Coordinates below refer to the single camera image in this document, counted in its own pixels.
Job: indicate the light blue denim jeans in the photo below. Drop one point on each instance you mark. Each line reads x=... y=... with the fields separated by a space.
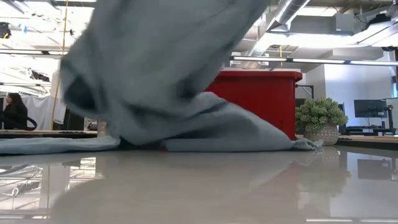
x=155 y=62

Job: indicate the red ribbed plastic bin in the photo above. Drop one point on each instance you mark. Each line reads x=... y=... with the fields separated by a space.
x=264 y=99

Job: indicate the white plastic table cover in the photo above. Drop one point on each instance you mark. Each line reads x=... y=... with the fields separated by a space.
x=199 y=186

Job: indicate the long ceiling light strip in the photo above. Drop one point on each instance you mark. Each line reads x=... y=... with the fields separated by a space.
x=31 y=51
x=311 y=60

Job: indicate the white hanging sheet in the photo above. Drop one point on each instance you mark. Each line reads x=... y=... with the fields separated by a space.
x=40 y=112

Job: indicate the black office desk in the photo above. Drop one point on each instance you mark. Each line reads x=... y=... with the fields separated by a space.
x=367 y=130

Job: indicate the black computer monitor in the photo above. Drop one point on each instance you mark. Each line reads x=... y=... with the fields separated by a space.
x=370 y=108

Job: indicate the person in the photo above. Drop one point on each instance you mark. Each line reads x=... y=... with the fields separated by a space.
x=14 y=113

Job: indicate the silver ceiling air duct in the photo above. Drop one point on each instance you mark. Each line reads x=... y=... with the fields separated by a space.
x=289 y=12

